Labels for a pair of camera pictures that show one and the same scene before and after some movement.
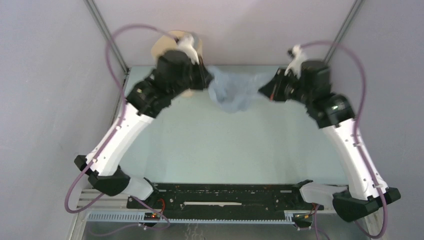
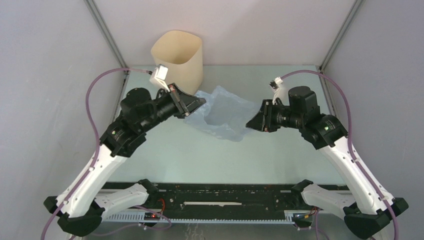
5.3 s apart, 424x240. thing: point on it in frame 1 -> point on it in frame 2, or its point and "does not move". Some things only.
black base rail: [197, 200] does not move
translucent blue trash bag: [232, 92] -> [224, 115]
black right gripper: [272, 89] -> [262, 121]
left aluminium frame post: [106, 33] does not move
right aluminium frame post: [345, 28] does not move
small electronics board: [151, 216] does not move
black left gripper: [204, 77] -> [188, 104]
